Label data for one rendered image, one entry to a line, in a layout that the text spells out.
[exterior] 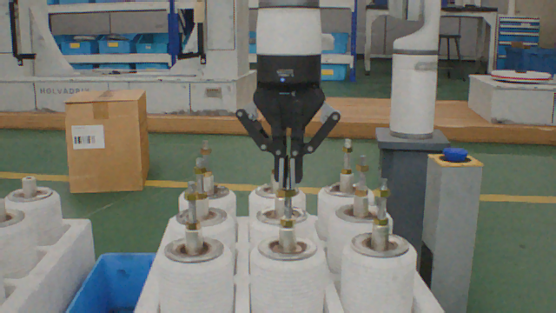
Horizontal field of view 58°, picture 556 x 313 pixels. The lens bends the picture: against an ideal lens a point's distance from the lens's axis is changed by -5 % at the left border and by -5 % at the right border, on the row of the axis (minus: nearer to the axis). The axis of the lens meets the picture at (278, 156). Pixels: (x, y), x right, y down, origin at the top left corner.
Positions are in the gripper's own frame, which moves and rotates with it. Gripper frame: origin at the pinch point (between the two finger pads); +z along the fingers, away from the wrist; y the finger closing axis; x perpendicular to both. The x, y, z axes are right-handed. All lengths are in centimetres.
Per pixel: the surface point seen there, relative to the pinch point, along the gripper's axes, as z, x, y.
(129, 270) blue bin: 26.5, 19.7, -33.6
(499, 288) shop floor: 35, 43, 37
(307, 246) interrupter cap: 9.8, 0.3, 2.4
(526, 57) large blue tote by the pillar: 8, 434, 136
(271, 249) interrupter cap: 9.9, -1.5, -1.8
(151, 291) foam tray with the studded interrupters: 17.2, -2.4, -18.2
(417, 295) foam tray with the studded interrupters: 17.2, 3.8, 16.8
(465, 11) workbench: -34, 537, 92
